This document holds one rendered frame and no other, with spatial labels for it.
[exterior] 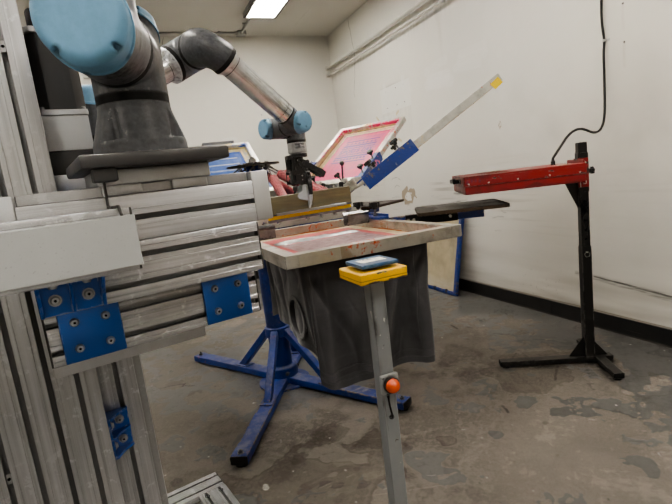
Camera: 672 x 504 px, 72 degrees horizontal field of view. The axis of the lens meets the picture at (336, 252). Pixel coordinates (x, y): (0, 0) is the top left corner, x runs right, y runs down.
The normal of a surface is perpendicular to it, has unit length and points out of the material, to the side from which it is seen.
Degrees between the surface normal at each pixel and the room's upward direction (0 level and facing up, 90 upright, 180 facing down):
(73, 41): 97
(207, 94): 90
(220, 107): 90
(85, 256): 90
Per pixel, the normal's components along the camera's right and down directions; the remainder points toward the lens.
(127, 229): 0.56, 0.07
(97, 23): 0.16, 0.27
